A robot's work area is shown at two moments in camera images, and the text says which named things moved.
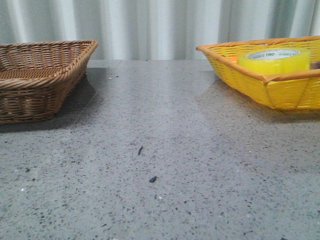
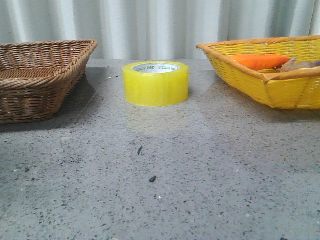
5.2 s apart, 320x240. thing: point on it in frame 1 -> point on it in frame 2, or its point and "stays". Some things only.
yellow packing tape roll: [274, 61] -> [156, 83]
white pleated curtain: [157, 29] stays
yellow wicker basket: [298, 89] stays
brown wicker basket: [35, 77] stays
